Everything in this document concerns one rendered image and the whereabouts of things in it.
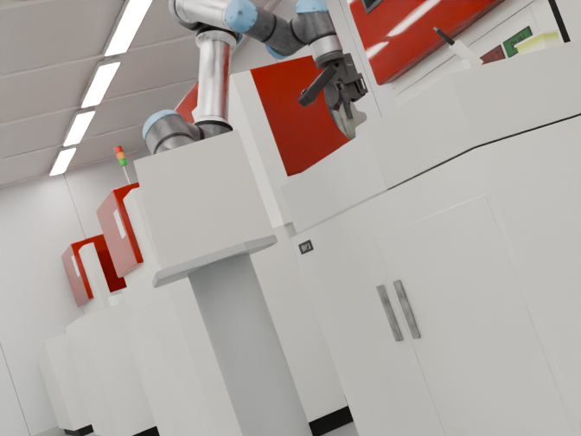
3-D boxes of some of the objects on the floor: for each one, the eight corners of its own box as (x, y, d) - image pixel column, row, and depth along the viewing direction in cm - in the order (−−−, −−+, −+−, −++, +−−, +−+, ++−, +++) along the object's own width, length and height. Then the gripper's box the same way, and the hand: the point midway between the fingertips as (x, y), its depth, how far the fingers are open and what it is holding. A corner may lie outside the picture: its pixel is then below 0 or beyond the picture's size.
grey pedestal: (192, 677, 180) (67, 299, 186) (178, 612, 223) (77, 308, 228) (412, 577, 191) (288, 225, 197) (360, 535, 234) (258, 246, 240)
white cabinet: (553, 430, 269) (461, 182, 275) (847, 441, 182) (703, 76, 188) (381, 516, 243) (284, 240, 249) (628, 579, 156) (469, 150, 162)
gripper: (354, 47, 211) (384, 129, 209) (339, 60, 219) (367, 139, 217) (324, 54, 207) (354, 137, 206) (309, 67, 215) (338, 148, 214)
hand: (349, 137), depth 211 cm, fingers closed
